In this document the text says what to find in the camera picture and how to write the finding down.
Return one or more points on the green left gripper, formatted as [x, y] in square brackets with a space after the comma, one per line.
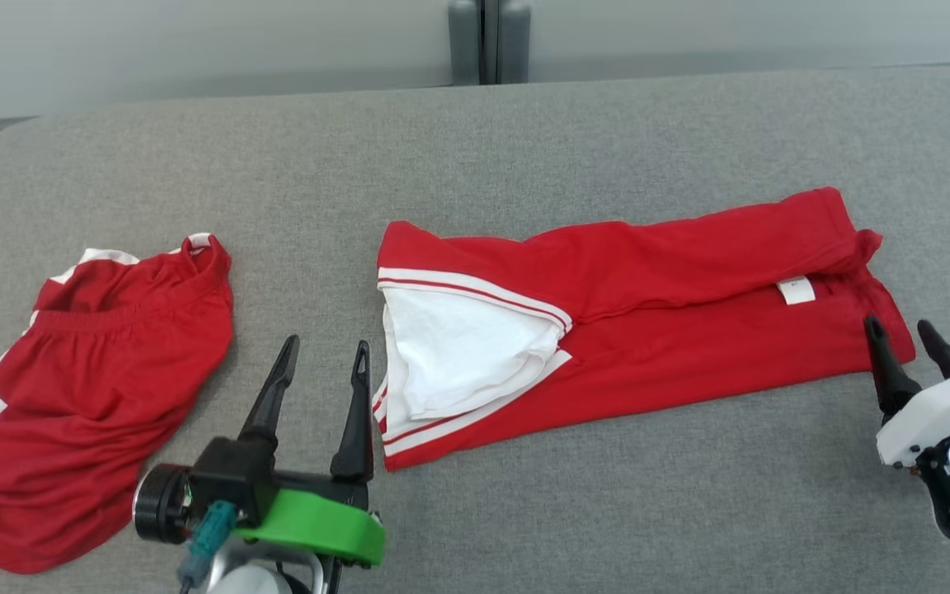
[318, 524]

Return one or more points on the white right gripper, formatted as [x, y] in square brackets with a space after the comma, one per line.
[937, 412]

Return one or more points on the red shorts with white stripe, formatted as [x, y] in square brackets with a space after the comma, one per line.
[104, 396]

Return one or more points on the red jersey with number 23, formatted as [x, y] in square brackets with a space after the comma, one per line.
[689, 330]

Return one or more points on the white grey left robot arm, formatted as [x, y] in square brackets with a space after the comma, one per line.
[252, 577]

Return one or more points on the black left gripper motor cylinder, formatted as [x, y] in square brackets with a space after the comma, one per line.
[160, 503]

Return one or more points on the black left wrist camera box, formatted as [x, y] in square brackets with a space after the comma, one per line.
[232, 478]

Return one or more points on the teal left camera connector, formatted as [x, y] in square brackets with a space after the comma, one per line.
[207, 540]

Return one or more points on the grey rounded post foot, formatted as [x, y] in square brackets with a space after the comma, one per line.
[463, 45]
[514, 45]

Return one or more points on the grey metal partition post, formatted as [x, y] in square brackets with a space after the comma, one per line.
[489, 33]

